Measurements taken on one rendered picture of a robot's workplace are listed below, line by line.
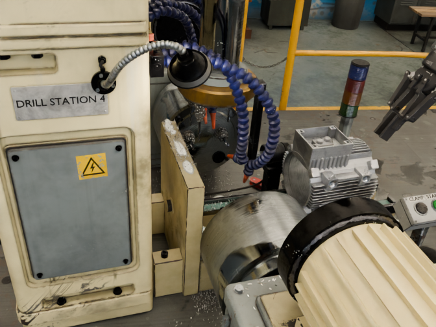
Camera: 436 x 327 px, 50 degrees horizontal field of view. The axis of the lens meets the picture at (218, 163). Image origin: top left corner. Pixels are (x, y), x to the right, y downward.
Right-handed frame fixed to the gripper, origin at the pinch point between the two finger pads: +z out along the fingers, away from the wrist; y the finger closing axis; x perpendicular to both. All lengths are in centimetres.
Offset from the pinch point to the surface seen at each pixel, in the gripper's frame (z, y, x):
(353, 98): 2.3, -33.1, 14.9
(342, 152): 12.0, -0.8, -5.9
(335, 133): 10.2, -8.9, -4.7
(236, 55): 4.1, -2.2, -46.8
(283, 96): 47, -211, 118
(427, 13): -86, -341, 302
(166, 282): 60, 8, -34
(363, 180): 14.9, 3.7, 1.5
